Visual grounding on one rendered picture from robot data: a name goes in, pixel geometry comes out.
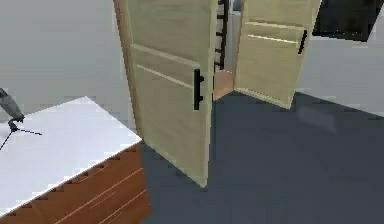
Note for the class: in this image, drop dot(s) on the pale wooden room door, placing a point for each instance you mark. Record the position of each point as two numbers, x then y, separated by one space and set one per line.
270 63
170 100

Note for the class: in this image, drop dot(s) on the black ladder shelf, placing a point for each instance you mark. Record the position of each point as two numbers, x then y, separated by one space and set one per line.
221 33

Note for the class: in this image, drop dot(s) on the brown white-topped chest of drawers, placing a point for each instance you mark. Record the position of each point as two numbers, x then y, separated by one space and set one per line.
60 146

